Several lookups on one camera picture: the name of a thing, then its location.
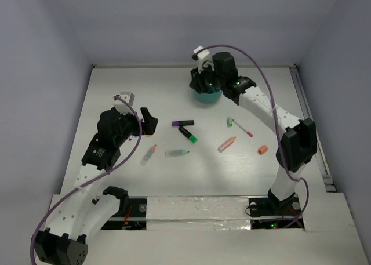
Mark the orange pencil shaped case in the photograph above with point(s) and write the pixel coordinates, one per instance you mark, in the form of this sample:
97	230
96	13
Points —
226	144

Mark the green black highlighter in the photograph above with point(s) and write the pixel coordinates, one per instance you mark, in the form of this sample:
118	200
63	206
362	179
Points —
188	134

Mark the white foil front board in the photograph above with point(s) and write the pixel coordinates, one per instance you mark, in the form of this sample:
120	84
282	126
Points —
191	213

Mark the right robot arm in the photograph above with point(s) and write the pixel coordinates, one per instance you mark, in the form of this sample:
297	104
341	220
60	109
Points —
297	138

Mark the pink white marker pen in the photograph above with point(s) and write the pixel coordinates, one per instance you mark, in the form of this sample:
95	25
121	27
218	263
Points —
242	128

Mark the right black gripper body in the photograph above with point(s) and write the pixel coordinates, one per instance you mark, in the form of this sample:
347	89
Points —
207	79

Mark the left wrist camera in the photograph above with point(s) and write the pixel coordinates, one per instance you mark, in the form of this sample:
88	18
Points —
123	102

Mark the clear orange tip pencil case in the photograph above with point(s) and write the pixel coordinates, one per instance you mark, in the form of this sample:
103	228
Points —
148	155

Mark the teal round pen holder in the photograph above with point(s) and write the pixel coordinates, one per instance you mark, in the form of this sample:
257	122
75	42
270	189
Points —
210	96

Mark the green pencil shaped case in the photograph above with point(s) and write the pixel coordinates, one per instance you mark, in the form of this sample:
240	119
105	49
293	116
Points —
176	153

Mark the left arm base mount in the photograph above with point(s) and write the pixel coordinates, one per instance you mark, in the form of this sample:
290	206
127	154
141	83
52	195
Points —
131	214

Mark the purple black highlighter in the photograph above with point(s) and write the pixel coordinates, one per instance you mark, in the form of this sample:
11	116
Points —
182	123

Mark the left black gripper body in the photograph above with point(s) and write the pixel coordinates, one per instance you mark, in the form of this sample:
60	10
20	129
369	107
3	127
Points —
130	126

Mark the orange eraser cap right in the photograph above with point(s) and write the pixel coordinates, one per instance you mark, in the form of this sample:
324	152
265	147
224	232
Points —
263	149

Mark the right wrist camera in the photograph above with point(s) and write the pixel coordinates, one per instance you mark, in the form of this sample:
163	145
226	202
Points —
203	58

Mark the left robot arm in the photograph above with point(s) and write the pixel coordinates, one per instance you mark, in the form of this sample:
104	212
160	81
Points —
82	212

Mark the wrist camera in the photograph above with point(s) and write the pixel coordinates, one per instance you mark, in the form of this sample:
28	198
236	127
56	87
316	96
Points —
203	58
123	102

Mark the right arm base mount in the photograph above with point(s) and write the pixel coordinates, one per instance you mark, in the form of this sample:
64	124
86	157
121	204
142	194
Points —
269	213

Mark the green eraser cap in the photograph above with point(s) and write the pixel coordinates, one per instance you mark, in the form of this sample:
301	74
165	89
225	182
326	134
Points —
229	122

